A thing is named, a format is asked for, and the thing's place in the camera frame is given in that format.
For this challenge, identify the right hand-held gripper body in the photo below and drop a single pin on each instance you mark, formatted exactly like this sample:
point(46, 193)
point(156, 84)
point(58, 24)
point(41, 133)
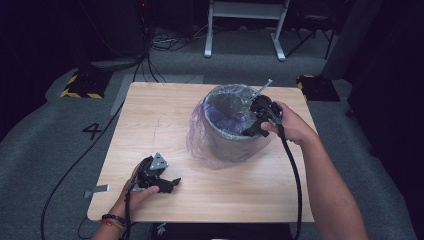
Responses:
point(266, 108)

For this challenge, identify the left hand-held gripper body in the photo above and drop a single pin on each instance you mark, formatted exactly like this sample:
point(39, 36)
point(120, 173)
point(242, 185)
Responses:
point(150, 176)

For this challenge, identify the green plastic bucket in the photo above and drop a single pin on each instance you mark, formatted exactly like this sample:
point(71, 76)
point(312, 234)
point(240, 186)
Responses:
point(233, 148)

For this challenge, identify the purple plastic bag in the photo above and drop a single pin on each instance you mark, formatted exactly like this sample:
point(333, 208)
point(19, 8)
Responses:
point(196, 133)

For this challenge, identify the person's left hand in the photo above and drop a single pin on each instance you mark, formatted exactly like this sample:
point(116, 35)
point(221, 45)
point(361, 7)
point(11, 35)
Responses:
point(131, 196)

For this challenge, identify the person's right hand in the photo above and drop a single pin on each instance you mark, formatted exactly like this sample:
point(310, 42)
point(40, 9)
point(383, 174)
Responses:
point(293, 126)

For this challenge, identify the black yellow striped base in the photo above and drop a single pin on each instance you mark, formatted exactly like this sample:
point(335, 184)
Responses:
point(318, 88)
point(86, 86)

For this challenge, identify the black folding stand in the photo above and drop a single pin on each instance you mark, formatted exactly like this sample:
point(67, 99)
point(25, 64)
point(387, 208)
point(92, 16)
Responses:
point(313, 20)

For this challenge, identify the white metal stand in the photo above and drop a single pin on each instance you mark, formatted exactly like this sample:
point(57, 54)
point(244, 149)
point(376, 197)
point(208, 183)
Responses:
point(246, 10)

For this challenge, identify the dark equipment stand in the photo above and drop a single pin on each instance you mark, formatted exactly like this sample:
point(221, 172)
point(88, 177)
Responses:
point(126, 30)

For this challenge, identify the grey metal table bracket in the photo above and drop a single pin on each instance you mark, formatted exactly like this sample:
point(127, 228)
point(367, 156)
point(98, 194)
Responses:
point(98, 189)

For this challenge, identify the grey post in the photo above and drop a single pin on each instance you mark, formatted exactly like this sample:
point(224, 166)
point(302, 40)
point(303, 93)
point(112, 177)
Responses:
point(350, 36)

